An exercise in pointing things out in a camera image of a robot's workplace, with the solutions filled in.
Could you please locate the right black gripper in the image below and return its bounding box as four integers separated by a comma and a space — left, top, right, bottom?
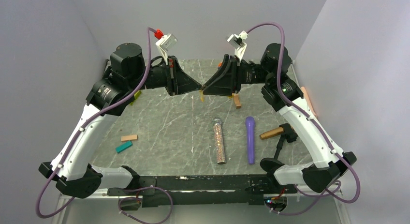
202, 54, 273, 96

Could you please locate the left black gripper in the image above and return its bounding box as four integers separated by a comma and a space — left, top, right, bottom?
128, 56, 202, 96

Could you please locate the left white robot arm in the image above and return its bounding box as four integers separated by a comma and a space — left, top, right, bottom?
39, 43, 201, 198

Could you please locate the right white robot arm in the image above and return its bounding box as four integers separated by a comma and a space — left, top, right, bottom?
202, 43, 357, 193

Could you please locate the small tan wooden block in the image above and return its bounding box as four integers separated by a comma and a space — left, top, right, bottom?
232, 93, 242, 109

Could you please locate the purple microphone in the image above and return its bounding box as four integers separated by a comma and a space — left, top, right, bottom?
245, 116, 255, 164

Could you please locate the orange yellow triangle toy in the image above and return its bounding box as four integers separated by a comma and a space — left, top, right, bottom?
130, 90, 142, 106

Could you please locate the glitter microphone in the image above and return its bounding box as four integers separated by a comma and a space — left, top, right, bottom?
212, 118, 226, 164

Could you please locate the gold microphone on stand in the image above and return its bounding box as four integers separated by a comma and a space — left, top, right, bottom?
259, 127, 284, 140

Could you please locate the peach wooden rolling pin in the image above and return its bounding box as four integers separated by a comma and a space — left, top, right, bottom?
300, 87, 318, 118

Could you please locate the teal wooden block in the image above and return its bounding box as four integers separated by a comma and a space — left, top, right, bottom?
116, 141, 132, 153

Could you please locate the black microphone stand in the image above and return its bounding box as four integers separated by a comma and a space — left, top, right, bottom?
260, 123, 298, 173

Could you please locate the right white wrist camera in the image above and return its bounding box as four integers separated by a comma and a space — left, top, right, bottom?
227, 31, 249, 61

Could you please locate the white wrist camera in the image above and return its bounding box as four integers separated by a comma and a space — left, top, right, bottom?
154, 29, 177, 65
227, 31, 249, 61

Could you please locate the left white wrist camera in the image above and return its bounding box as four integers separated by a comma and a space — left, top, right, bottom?
154, 29, 177, 65

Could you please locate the black front rail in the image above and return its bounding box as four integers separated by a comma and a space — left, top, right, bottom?
107, 174, 298, 208

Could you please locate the purple cable under table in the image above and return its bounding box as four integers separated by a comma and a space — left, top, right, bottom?
117, 186, 174, 224

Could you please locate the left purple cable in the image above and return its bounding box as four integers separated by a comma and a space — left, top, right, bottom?
35, 27, 158, 219

